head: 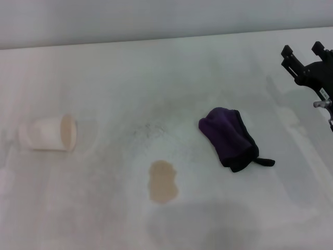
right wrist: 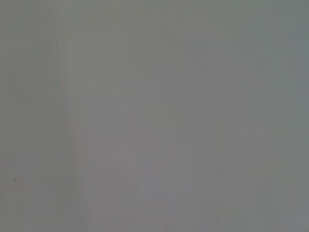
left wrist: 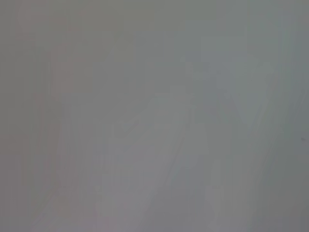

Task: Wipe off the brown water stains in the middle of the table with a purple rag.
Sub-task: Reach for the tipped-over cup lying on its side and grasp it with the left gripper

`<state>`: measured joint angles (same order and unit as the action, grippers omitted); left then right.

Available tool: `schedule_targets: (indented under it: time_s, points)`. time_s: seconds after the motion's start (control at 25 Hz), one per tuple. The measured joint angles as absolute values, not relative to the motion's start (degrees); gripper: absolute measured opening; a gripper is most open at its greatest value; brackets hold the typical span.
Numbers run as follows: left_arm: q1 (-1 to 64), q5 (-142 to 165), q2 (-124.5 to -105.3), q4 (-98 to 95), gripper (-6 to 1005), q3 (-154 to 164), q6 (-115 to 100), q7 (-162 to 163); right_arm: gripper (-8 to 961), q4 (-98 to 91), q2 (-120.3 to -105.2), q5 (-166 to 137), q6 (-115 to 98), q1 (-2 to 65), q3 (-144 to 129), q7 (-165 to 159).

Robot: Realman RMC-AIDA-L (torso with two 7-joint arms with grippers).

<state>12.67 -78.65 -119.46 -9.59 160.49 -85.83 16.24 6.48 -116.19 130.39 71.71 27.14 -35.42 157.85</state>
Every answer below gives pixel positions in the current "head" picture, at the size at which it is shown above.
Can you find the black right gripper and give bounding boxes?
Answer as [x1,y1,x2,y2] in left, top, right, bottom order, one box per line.
[280,41,333,115]

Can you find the purple rag with black trim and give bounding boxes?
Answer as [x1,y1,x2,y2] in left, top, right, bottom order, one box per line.
[198,107,276,173]

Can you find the white paper cup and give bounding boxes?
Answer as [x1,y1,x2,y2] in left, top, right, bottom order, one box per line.
[18,114,79,153]

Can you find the brown water stain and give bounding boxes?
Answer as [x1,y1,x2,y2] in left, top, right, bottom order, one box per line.
[148,159,180,205]

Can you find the silver gripper cable plug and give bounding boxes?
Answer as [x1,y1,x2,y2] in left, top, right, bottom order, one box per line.
[313,99,333,131]

